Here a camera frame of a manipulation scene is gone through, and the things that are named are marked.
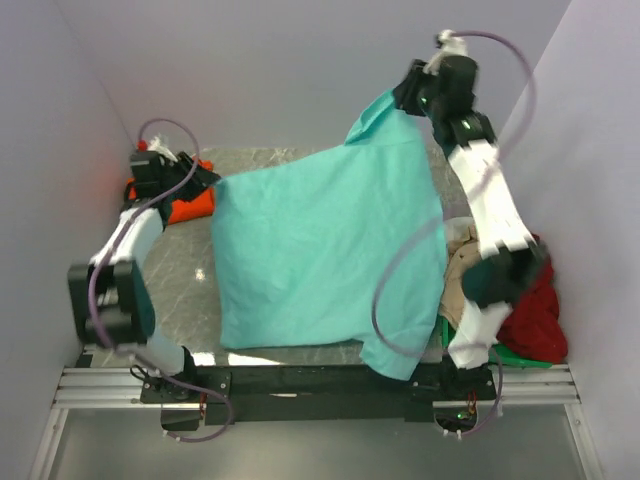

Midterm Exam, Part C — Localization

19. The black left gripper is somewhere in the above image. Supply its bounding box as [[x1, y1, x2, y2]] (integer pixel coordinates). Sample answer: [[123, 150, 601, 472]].
[[159, 151, 220, 203]]

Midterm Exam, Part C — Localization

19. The teal t-shirt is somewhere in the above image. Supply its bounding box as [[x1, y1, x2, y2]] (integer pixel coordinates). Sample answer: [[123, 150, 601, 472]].
[[212, 92, 448, 380]]

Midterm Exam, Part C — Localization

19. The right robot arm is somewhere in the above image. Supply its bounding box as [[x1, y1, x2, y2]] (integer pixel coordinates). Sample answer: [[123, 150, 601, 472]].
[[393, 54, 548, 399]]

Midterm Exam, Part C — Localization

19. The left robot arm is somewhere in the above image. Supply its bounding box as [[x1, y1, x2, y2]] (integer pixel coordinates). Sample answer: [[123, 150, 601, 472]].
[[67, 148, 220, 402]]

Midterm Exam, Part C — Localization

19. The folded orange t-shirt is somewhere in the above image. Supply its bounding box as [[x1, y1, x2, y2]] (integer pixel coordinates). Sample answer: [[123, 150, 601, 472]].
[[124, 137, 215, 226]]

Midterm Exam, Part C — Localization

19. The white t-shirt in pile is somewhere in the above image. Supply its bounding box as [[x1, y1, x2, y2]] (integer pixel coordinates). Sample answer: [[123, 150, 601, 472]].
[[444, 216, 477, 244]]

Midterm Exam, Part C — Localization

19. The beige t-shirt in pile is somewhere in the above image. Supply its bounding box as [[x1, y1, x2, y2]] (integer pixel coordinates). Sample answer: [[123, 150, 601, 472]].
[[439, 235, 481, 330]]

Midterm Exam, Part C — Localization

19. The red t-shirt in pile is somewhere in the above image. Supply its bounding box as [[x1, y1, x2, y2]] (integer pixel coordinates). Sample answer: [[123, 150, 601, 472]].
[[497, 257, 568, 364]]

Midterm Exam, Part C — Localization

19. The green bin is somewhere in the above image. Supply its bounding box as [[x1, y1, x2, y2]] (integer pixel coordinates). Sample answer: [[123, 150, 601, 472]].
[[437, 315, 553, 369]]

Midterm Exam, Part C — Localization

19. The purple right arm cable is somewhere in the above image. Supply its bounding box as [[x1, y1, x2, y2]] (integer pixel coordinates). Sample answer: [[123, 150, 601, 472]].
[[372, 29, 539, 439]]

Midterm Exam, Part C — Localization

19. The aluminium rail frame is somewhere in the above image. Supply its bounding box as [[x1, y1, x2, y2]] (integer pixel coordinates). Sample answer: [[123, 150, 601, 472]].
[[30, 352, 604, 479]]

